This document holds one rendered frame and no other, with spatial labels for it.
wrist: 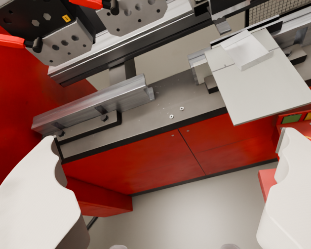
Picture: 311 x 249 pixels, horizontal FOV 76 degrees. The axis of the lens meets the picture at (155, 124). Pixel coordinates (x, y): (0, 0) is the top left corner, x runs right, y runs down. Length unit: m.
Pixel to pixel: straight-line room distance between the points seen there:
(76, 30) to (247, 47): 0.45
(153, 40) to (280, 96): 0.55
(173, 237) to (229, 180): 0.53
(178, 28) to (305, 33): 0.42
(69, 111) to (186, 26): 0.57
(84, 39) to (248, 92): 0.42
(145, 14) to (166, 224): 1.31
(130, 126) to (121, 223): 1.05
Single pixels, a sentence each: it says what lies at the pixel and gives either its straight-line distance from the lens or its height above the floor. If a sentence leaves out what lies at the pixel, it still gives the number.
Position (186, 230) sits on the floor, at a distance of 1.50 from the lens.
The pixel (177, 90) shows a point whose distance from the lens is 0.75.
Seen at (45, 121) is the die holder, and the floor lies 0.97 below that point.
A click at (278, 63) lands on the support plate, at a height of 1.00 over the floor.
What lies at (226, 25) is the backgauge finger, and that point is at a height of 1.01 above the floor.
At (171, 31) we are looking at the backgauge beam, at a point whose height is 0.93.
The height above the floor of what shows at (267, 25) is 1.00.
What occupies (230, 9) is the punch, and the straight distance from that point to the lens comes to 0.63.
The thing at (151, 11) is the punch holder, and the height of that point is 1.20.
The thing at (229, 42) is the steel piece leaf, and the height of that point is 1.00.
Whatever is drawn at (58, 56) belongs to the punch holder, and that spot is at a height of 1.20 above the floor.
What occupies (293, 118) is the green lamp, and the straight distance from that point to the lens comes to 0.74.
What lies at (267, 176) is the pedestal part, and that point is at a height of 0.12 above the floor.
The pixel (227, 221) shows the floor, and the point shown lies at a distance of 1.46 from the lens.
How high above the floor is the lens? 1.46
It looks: 56 degrees down
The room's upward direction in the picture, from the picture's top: 39 degrees counter-clockwise
